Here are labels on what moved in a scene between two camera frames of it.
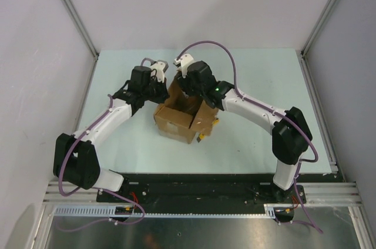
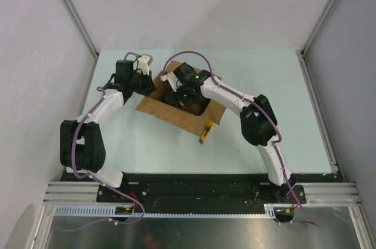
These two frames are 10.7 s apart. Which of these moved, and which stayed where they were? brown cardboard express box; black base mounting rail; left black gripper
Moved: left black gripper; brown cardboard express box
Stayed: black base mounting rail
